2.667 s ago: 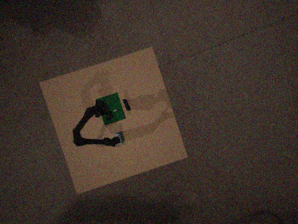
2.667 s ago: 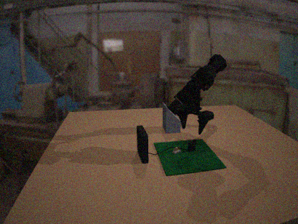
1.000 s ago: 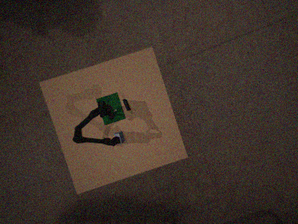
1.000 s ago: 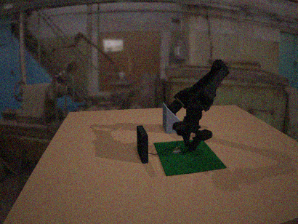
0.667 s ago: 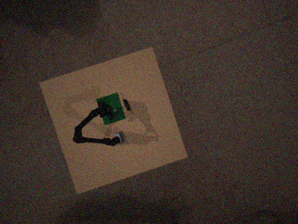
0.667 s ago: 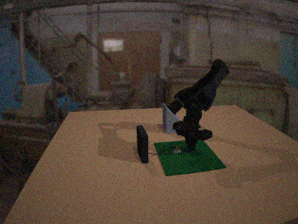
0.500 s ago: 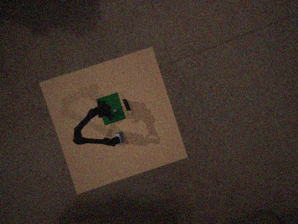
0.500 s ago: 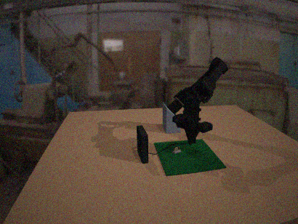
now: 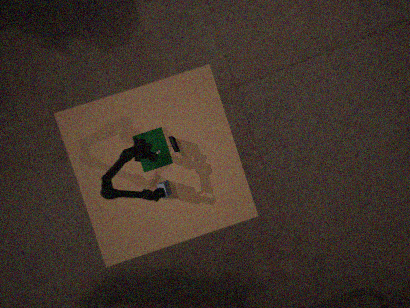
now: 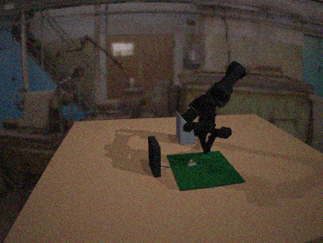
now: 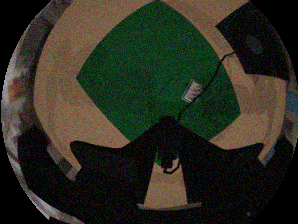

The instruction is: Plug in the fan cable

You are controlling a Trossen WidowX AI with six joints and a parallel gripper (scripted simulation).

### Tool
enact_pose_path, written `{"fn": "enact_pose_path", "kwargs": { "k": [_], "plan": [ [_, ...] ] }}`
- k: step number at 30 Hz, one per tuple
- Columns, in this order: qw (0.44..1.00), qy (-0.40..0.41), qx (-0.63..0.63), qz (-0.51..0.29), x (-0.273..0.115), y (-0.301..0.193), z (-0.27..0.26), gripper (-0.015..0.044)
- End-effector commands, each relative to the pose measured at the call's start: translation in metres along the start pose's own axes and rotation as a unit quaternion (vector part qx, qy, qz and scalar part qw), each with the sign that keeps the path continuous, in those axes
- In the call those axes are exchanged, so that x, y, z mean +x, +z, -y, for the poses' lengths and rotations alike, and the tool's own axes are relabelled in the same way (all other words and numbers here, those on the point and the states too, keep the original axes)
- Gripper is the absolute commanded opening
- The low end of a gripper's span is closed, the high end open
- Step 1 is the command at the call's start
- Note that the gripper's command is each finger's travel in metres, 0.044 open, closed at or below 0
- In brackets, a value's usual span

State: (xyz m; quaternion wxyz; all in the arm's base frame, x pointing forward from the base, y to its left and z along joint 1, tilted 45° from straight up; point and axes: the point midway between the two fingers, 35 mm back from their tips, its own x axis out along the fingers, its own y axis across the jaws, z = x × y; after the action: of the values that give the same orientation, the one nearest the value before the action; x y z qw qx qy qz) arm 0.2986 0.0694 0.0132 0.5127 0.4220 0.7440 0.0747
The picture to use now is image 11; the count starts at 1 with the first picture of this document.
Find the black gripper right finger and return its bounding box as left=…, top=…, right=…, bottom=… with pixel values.
left=177, top=124, right=265, bottom=204

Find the green circuit board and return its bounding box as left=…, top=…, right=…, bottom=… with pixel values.
left=76, top=0, right=241, bottom=141

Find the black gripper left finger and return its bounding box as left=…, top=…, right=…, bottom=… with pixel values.
left=69, top=123, right=160, bottom=205

